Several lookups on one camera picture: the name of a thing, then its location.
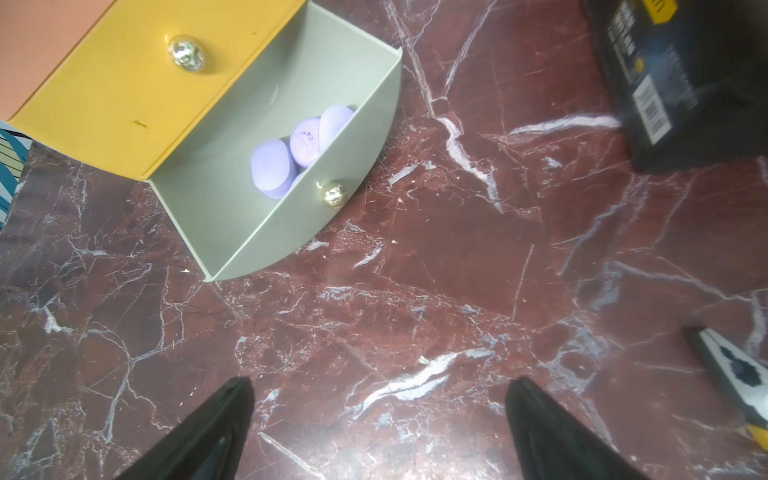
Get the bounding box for purple round earphone case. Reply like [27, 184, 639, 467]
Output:
[289, 117, 321, 169]
[318, 105, 354, 153]

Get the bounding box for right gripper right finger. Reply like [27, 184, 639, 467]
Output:
[505, 377, 645, 479]

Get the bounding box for yellow drawer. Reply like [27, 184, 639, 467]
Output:
[4, 1, 300, 180]

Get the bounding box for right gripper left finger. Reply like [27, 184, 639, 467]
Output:
[118, 377, 255, 479]

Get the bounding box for yellow black toolbox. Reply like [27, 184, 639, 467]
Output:
[583, 0, 767, 174]

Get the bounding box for orange top drawer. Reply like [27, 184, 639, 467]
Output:
[1, 0, 112, 121]

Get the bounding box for yellow handled pliers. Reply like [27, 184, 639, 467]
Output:
[682, 326, 767, 451]

